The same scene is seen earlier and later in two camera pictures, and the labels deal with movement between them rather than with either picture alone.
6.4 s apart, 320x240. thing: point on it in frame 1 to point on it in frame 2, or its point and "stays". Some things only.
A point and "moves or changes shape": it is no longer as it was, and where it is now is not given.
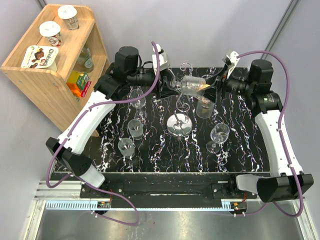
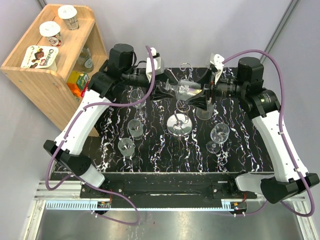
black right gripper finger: x=214 y=80 to x=206 y=79
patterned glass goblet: x=191 y=85 moves or changes shape
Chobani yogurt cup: x=36 y=56 stays
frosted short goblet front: x=126 y=147 stays
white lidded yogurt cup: x=51 y=30 stays
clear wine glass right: x=219 y=134 stays
